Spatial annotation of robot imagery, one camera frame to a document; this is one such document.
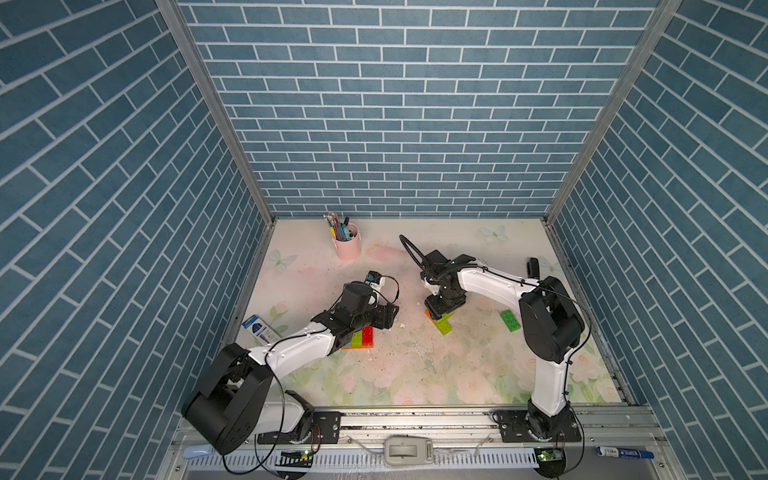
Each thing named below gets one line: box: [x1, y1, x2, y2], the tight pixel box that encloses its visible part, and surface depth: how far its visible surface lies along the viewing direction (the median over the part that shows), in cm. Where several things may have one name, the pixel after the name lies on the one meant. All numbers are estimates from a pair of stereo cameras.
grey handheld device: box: [384, 436, 434, 465], surface depth 70 cm
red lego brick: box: [362, 325, 375, 348], surface depth 88 cm
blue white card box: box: [242, 314, 283, 346], surface depth 93 cm
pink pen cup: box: [332, 232, 361, 261], surface depth 107 cm
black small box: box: [527, 257, 540, 280], surface depth 106 cm
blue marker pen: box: [596, 446, 655, 459], surface depth 71 cm
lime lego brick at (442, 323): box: [434, 312, 454, 335], surface depth 93 cm
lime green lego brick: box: [351, 330, 363, 347], surface depth 87 cm
